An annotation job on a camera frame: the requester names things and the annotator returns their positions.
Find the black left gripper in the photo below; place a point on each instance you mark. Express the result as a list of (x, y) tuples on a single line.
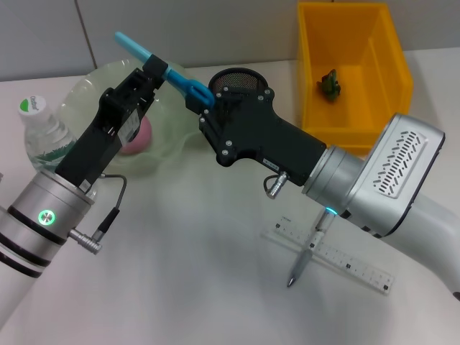
[(100, 143)]

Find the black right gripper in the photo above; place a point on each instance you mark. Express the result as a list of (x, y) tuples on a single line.
[(269, 140)]

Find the blue plastic scissors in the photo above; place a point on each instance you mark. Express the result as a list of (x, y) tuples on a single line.
[(179, 82)]

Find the pink peach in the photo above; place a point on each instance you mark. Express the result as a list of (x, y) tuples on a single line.
[(142, 138)]

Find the green toy frog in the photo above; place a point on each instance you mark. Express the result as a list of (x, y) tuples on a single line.
[(328, 86)]

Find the clear green-label water bottle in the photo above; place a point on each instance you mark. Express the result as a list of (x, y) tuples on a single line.
[(39, 136)]

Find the white grey ballpoint pen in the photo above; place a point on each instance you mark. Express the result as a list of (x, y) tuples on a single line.
[(305, 255)]

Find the transparent plastic ruler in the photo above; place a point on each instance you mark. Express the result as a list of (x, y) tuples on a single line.
[(359, 267)]

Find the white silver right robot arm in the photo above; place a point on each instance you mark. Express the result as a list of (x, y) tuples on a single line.
[(330, 172)]

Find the black mesh pen holder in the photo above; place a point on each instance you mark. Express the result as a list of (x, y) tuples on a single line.
[(237, 79)]

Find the pale green glass fruit plate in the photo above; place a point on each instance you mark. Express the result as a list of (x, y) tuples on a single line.
[(172, 118)]

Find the yellow plastic bin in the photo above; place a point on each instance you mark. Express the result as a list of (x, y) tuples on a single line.
[(359, 43)]

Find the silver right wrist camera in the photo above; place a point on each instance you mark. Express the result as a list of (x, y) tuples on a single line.
[(395, 172)]

